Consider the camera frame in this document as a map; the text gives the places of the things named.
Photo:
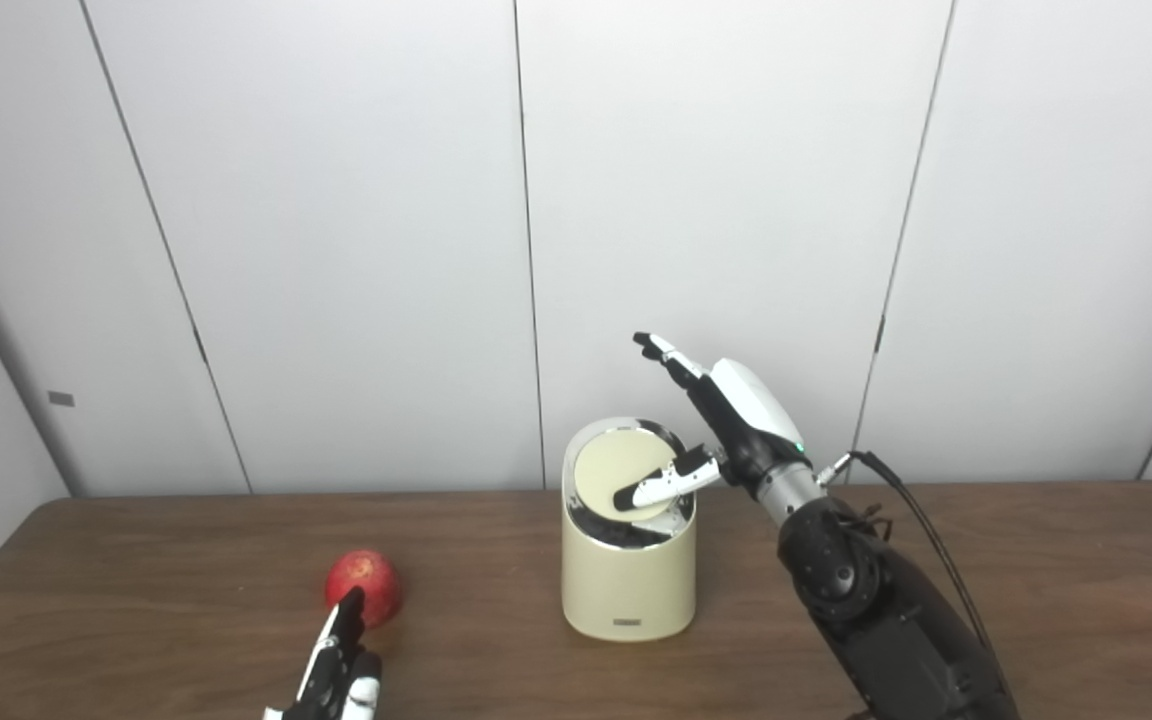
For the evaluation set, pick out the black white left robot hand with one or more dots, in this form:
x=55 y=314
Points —
x=331 y=680

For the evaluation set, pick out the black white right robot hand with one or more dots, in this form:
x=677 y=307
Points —
x=751 y=410

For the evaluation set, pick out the red apple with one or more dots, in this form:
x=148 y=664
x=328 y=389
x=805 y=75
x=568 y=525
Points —
x=368 y=575

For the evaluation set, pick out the cream round bin lid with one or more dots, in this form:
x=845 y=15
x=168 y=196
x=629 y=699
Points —
x=606 y=470

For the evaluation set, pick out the cream-colored bin body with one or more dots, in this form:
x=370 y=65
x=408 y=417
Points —
x=626 y=590

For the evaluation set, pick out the black wall panel clip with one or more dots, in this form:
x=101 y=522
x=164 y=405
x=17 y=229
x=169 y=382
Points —
x=879 y=335

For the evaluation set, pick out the small grey wall label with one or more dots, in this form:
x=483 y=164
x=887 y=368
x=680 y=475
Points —
x=61 y=398

